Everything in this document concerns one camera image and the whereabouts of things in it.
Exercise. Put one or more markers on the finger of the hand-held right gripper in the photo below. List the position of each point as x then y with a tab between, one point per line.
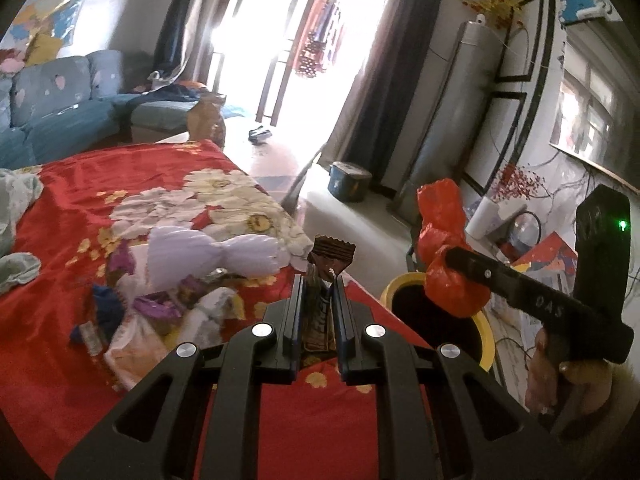
480	270

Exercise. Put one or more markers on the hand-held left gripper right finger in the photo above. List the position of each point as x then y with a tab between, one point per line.
339	310

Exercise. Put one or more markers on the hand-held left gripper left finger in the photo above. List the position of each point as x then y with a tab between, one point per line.
298	310

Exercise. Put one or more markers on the brown snack wrapper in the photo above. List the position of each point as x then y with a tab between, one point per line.
327	260

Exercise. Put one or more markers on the red plastic bag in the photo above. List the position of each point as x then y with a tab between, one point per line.
440	220

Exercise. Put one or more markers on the yellow trash bin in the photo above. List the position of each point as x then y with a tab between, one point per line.
430	332

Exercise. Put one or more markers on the white plastic bag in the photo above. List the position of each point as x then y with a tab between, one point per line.
215	312
175	255

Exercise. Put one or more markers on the purple snack wrapper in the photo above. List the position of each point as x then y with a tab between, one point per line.
155	306

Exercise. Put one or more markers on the person's right forearm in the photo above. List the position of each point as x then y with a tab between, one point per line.
622	410

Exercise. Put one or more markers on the person's right hand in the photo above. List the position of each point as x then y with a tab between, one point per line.
542	375

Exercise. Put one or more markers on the white vase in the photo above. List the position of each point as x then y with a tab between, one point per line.
487	220

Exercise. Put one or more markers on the red printed box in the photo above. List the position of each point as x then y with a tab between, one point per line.
547	255

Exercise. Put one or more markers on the white crumpled plastic bag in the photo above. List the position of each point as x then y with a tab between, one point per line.
215	312

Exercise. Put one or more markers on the red berry branches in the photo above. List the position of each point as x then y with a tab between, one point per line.
520	182

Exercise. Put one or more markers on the dark round pot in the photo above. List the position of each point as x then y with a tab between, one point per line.
349	182

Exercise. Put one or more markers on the flat television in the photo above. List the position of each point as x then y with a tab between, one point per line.
595	115

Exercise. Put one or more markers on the grey standing air conditioner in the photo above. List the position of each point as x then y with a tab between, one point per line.
460	110

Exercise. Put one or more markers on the peach plastic bag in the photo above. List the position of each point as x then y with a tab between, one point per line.
135	352

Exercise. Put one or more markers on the dark small floor object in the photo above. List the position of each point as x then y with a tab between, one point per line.
260	134

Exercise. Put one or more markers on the blue snack wrapper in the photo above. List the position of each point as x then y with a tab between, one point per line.
107	312

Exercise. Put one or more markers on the brown paper bag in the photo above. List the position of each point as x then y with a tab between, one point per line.
205	120

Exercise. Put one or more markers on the dark curtain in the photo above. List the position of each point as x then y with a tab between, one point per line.
175	20
395	60

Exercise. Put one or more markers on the red floral blanket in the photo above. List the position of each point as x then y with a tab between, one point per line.
75	360

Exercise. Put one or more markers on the dark clothes pile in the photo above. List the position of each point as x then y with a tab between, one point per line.
170	87

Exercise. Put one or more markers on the yellow artificial flowers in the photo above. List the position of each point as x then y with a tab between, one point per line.
492	5

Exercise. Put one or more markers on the hanging clothes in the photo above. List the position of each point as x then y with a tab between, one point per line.
320	35

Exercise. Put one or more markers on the glass balcony door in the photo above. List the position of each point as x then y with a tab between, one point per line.
272	35

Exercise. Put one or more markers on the pale green cloth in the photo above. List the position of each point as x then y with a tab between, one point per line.
15	220

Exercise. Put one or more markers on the blue floral sofa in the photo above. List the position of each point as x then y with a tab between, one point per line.
65	105

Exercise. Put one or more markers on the colourful map poster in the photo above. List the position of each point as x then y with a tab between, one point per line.
50	15

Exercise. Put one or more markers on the blue cartoon wall sticker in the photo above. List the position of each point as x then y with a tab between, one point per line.
582	2

